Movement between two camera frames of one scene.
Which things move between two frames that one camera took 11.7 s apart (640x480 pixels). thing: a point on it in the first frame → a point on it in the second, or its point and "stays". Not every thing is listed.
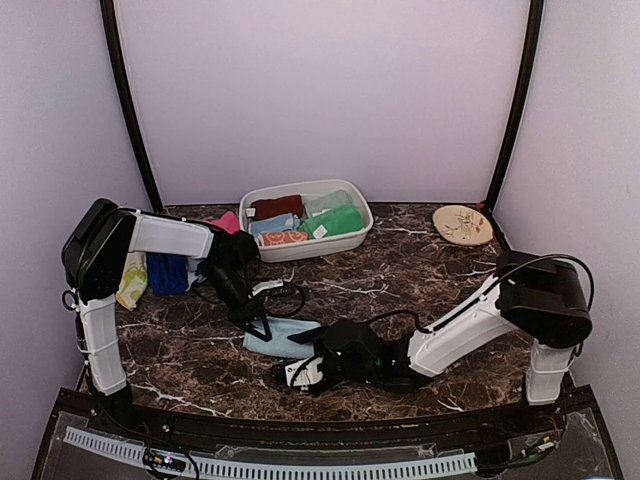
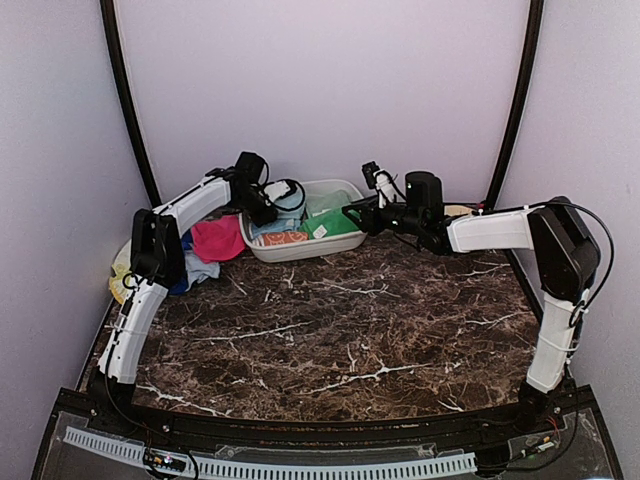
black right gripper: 315,336 → 370,222
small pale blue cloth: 192,277 stays
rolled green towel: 333,222 stays
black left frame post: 108,19 stays
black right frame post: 536,11 stays
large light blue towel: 277,343 → 289,218
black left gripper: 242,316 → 264,218
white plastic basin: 324,245 stays
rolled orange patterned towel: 276,238 stays
